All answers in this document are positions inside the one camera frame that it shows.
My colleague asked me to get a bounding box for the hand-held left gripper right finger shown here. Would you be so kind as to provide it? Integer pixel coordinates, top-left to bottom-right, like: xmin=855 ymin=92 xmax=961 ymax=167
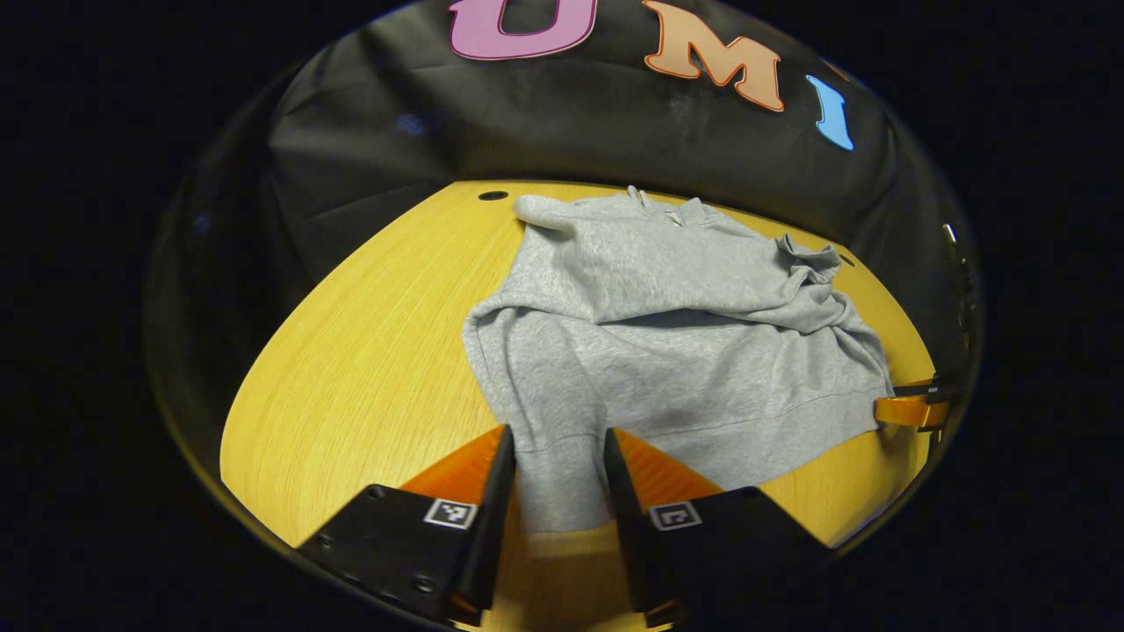
xmin=602 ymin=427 xmax=831 ymax=628

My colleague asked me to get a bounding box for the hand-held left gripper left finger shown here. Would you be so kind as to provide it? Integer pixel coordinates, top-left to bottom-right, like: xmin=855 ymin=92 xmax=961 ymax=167
xmin=299 ymin=424 xmax=516 ymax=626

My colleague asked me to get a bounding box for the grey zip-neck sweatshirt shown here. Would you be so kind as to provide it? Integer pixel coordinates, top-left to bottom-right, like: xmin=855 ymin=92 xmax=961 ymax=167
xmin=463 ymin=186 xmax=897 ymax=534

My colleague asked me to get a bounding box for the black backdrop cloth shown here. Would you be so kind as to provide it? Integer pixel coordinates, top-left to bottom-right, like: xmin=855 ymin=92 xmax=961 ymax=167
xmin=145 ymin=0 xmax=984 ymax=457

